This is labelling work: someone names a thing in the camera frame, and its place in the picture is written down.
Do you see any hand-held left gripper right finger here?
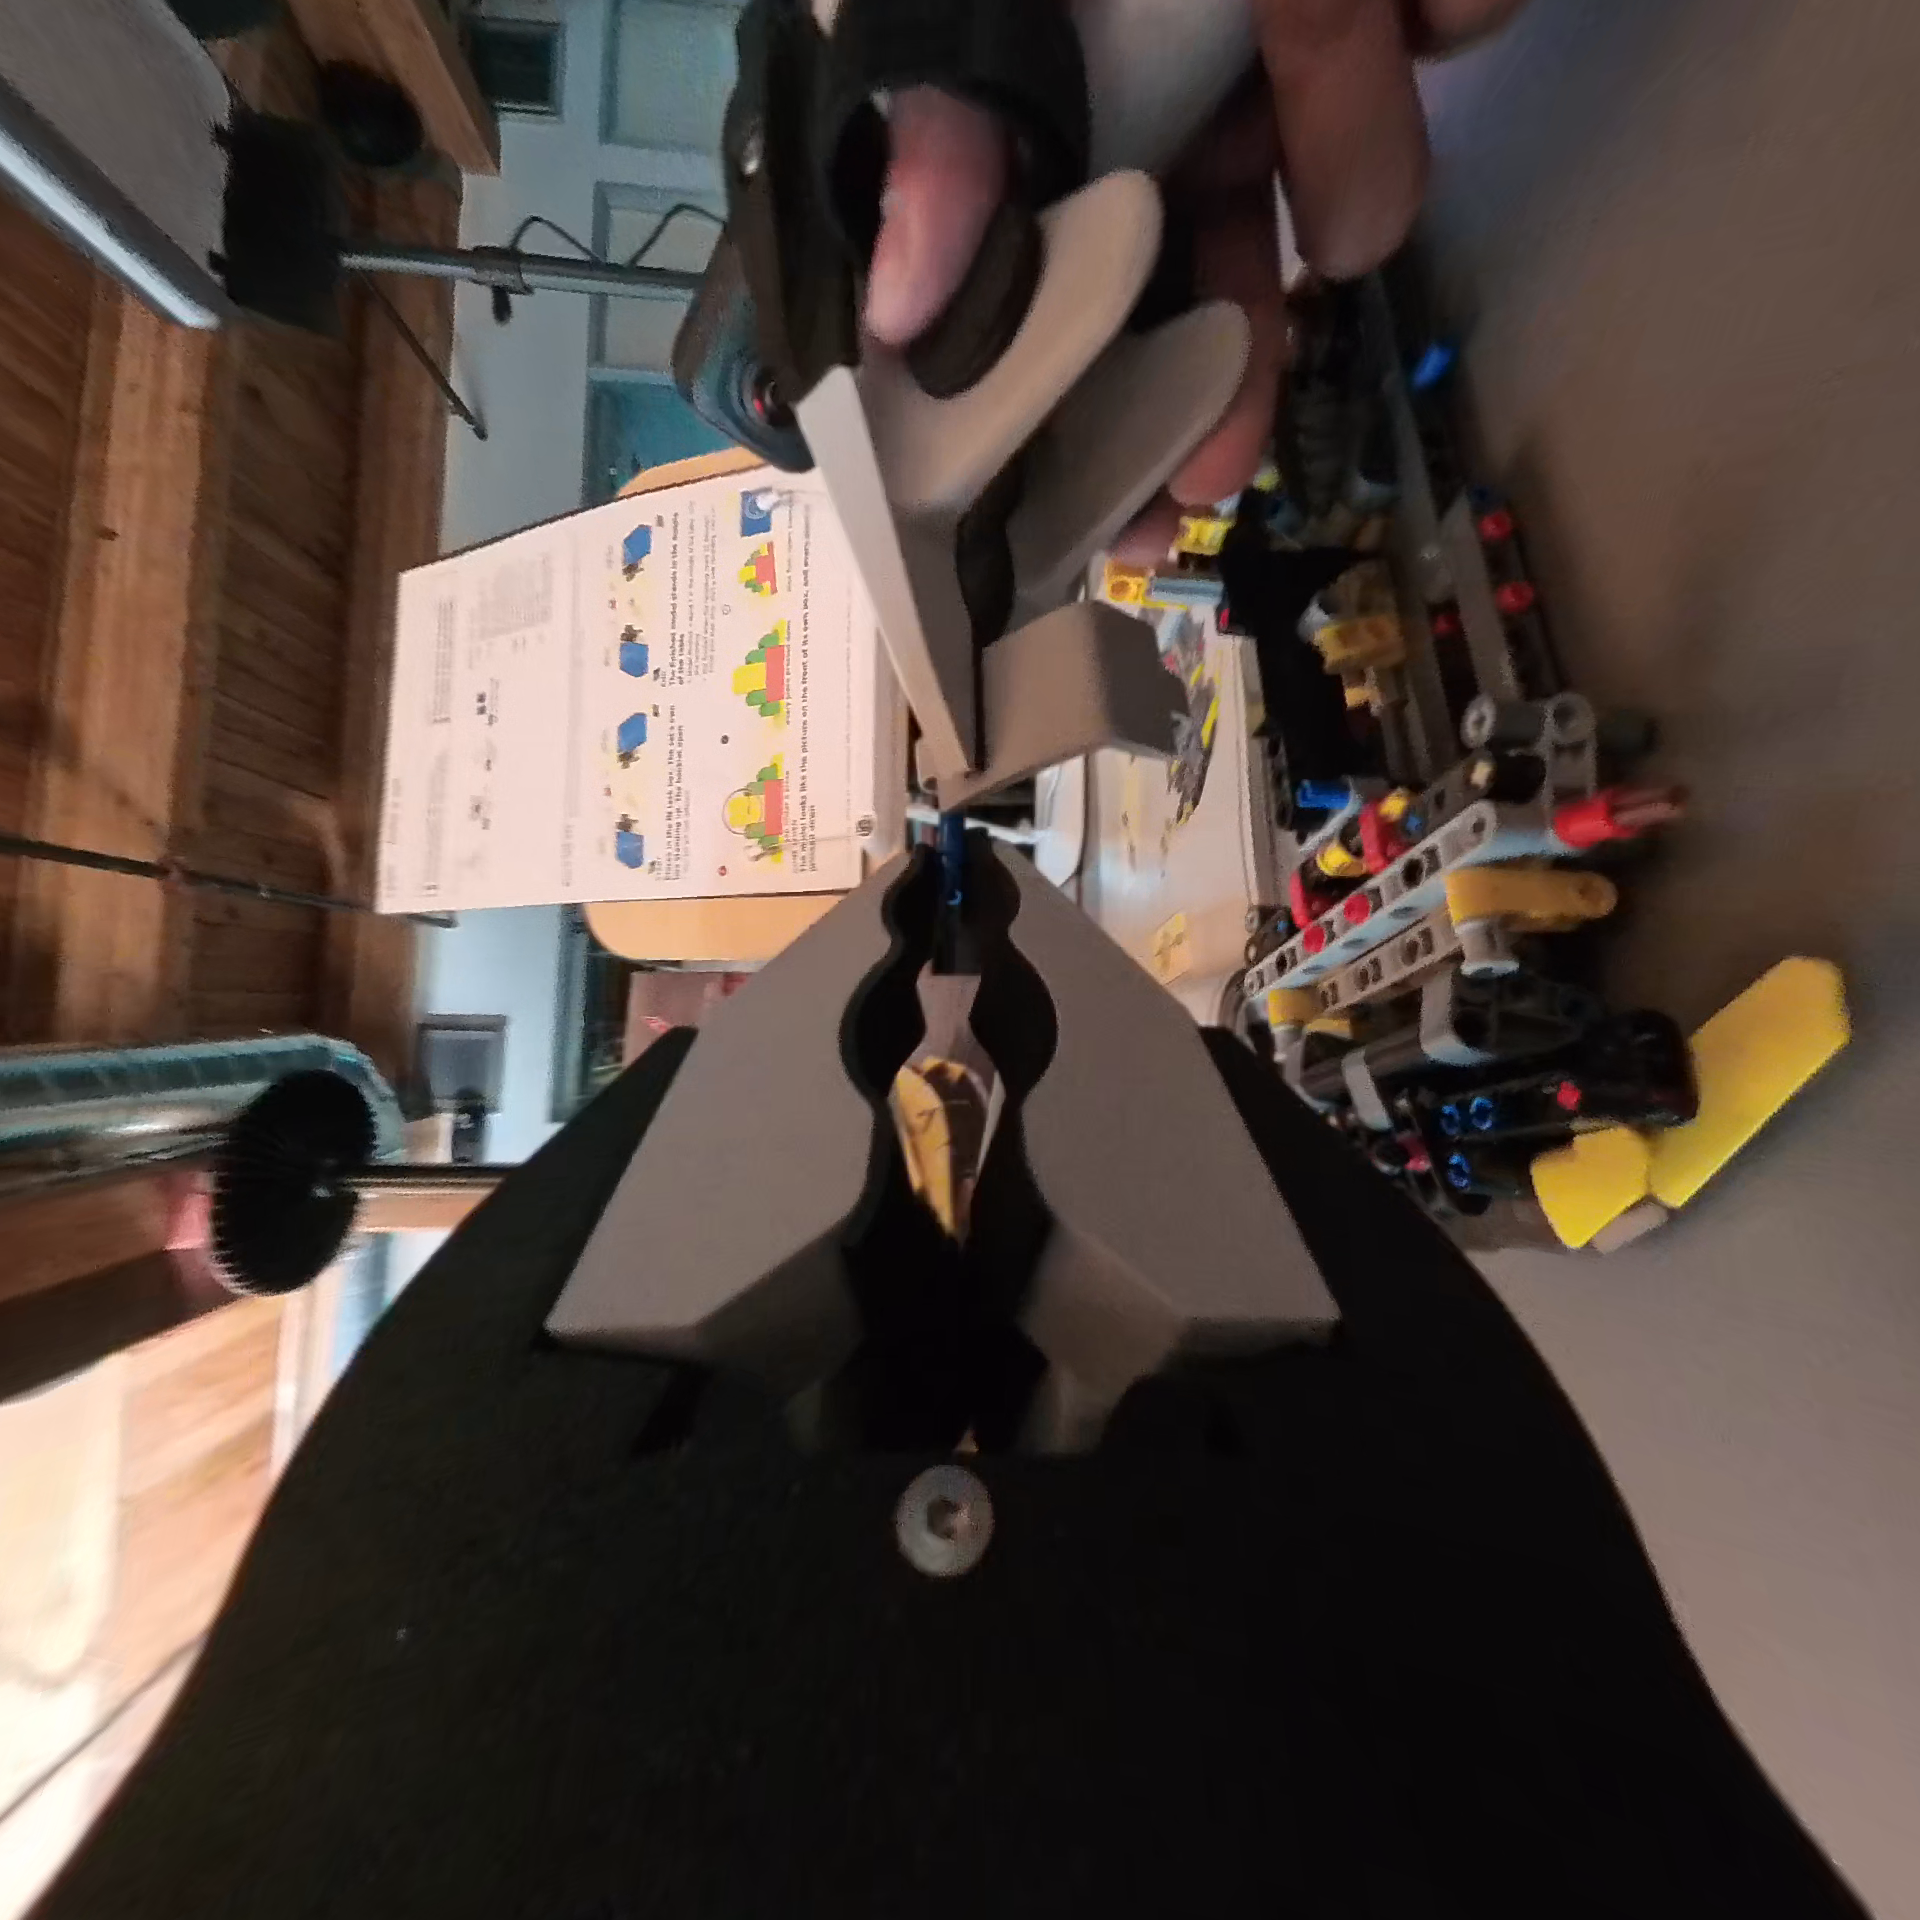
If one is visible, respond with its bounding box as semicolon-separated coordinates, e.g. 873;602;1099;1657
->
971;852;1345;1452

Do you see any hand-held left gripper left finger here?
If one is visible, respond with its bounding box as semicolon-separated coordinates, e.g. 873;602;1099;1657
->
544;852;951;1420

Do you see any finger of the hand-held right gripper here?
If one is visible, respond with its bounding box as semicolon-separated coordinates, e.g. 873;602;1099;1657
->
787;364;993;779
979;598;1200;783

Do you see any lego instruction booklet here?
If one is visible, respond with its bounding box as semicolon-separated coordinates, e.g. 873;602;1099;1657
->
1076;603;1280;999

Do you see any lego car chassis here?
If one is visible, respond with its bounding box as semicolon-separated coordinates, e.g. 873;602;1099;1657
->
1099;274;1857;1265

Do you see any lego set box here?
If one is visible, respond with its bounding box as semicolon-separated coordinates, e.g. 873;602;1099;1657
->
620;966;1002;1250

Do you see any person's right hand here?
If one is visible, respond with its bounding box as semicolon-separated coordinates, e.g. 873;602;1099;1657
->
861;0;1517;561

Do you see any printed instruction sheet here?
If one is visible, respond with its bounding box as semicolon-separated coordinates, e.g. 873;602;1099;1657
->
373;463;889;921

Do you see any black pole floor lamp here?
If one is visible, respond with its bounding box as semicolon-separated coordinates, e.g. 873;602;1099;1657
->
208;1071;522;1297
216;111;711;344

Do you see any teal ceiling duct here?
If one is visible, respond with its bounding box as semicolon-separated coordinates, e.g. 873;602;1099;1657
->
0;1030;399;1191

